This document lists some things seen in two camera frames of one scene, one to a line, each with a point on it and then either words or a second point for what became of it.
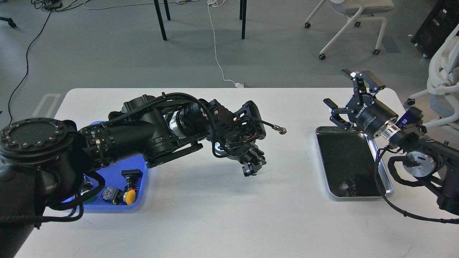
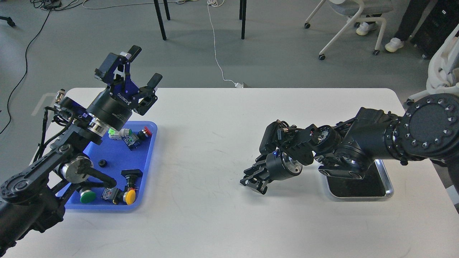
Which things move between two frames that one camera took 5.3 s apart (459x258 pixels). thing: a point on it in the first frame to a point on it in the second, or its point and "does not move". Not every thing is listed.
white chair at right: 443,81 does not move
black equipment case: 441,20 does not move
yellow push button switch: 127,197 does not move
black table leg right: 242,15 does not move
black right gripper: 369,115 to 279,166
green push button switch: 87,186 to 87,196
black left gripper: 241,149 to 113,106
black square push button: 133,178 does not move
